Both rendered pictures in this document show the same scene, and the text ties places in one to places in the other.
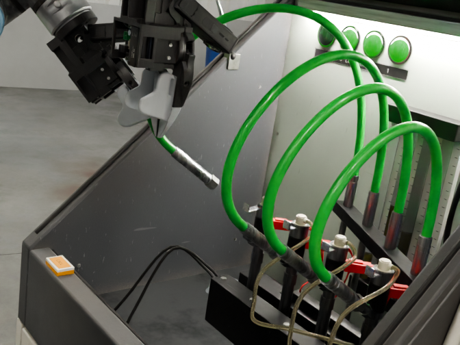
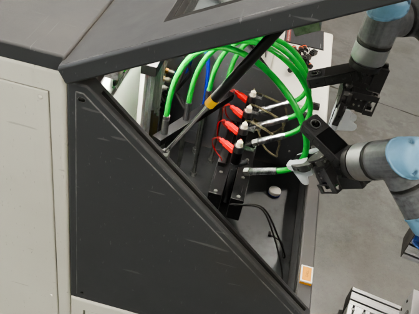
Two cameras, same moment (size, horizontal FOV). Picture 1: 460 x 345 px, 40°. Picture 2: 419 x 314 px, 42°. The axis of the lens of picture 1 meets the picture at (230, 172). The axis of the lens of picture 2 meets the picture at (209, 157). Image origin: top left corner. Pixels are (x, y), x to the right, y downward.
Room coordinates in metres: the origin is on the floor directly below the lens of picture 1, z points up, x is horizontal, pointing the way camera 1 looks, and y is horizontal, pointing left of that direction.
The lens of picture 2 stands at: (1.80, 0.65, 2.02)
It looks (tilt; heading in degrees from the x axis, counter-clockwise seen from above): 41 degrees down; 224
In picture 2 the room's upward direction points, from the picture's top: 12 degrees clockwise
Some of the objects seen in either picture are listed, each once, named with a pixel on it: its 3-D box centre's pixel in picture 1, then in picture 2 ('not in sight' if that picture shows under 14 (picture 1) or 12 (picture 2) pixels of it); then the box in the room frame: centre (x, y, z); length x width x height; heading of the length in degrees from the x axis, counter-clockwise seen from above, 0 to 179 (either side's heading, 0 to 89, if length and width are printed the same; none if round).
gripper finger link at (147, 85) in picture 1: (145, 100); (343, 124); (0.83, 0.13, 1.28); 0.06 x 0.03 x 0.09; 130
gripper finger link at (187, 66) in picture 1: (177, 72); not in sight; (0.82, 0.09, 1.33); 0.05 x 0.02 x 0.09; 40
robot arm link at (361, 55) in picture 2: not in sight; (370, 51); (0.82, 0.11, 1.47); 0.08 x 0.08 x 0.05
